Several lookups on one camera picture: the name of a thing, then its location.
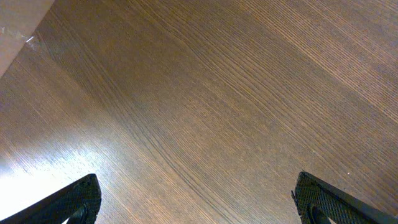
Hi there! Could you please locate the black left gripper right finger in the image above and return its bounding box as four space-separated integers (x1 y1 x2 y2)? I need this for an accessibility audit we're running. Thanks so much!
291 171 397 224

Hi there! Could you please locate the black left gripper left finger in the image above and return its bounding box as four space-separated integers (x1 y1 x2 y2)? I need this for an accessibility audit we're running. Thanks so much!
1 174 101 224

